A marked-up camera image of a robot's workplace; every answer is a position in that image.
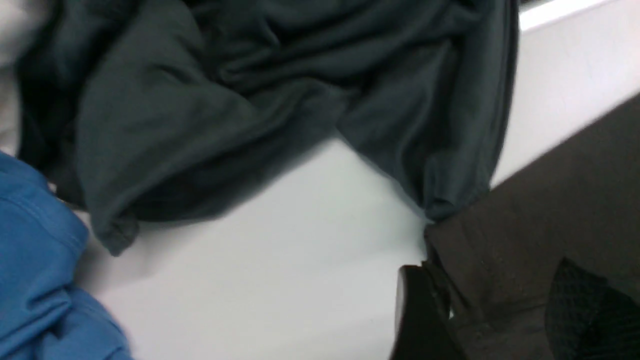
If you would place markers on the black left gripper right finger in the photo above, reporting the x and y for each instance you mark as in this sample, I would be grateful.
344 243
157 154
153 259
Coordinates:
587 319

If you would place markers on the gray long-sleeved shirt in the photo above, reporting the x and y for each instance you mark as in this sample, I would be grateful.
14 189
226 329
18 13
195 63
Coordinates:
579 201

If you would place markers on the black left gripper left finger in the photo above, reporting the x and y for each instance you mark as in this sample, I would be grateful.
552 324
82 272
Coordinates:
422 316

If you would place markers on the white crumpled garment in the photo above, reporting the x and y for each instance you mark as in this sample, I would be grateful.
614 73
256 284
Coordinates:
20 21

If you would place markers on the dark teal crumpled shirt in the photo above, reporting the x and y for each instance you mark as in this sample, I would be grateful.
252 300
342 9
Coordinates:
173 110

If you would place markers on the blue t-shirt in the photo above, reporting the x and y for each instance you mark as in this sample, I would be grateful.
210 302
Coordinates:
43 314

